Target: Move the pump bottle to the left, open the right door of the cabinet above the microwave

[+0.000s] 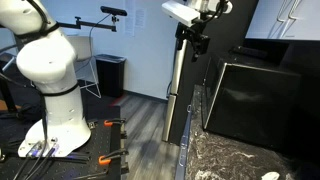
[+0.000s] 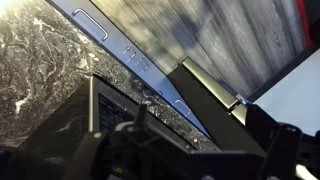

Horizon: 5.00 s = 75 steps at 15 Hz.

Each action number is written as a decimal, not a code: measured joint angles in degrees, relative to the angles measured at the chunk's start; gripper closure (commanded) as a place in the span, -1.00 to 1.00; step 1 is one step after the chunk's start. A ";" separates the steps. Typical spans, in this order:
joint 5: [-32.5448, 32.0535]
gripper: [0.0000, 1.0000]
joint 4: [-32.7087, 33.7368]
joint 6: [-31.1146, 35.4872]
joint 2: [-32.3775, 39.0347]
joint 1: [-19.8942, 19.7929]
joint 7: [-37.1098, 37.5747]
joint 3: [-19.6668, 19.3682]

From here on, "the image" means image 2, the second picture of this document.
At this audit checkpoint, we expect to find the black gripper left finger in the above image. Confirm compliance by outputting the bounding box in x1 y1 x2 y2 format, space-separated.
63 131 112 180

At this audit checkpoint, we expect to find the black steel microwave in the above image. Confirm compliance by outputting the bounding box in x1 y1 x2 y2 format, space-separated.
16 74 201 158

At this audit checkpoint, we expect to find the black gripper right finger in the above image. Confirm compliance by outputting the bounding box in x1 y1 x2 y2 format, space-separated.
259 123 303 180

